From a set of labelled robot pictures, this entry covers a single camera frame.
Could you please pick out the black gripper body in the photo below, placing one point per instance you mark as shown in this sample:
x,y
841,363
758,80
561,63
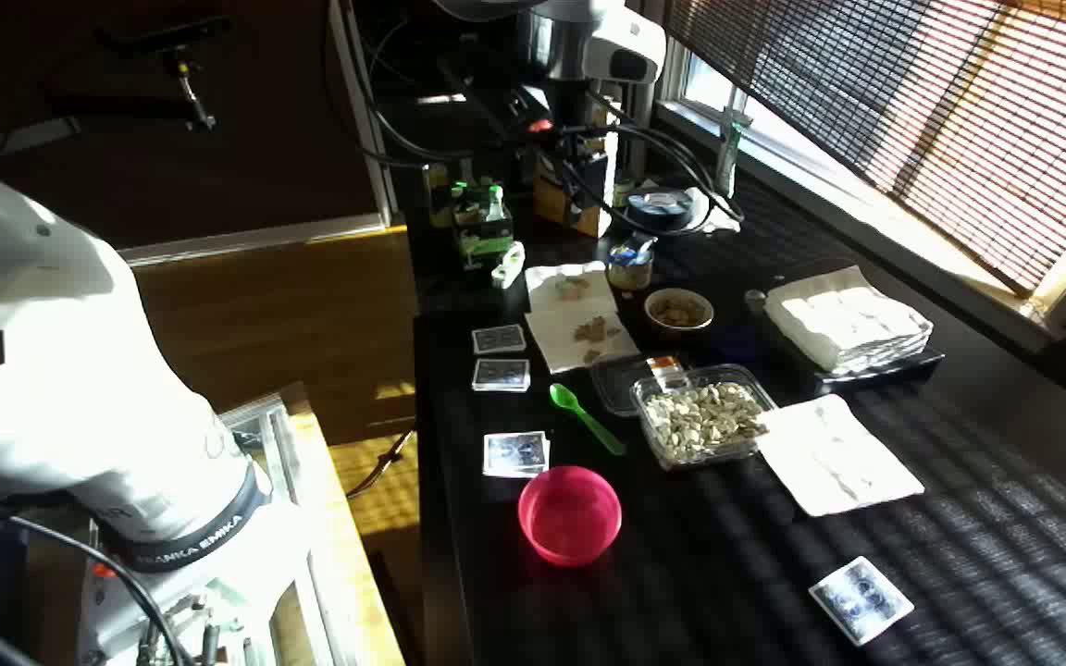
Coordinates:
x,y
564,117

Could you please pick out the small bowl with grains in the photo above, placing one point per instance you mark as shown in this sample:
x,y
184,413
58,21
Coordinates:
x,y
679,308

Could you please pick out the clear container with grains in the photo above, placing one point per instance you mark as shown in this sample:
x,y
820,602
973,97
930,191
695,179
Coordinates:
x,y
700,426

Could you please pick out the cardboard box with face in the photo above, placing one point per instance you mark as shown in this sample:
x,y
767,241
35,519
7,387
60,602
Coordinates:
x,y
582,215

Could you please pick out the small white device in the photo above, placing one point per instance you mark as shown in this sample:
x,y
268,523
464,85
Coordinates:
x,y
508,264

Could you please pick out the white paper with snacks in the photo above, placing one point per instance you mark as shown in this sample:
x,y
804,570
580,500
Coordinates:
x,y
558,335

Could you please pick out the clear plastic lid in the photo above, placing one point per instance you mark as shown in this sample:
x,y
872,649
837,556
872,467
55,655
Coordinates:
x,y
611,391

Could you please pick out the stack of white napkins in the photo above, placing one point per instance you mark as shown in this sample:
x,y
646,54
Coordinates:
x,y
848,319

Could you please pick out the window blind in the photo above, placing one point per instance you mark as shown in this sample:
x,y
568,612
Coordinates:
x,y
928,122

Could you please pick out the pink plastic bowl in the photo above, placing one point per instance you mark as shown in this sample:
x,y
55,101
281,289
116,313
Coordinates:
x,y
571,519

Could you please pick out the flat white paper napkin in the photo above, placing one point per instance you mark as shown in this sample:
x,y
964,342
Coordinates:
x,y
833,458

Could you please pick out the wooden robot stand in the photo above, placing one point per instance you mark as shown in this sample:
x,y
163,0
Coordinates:
x,y
348,556

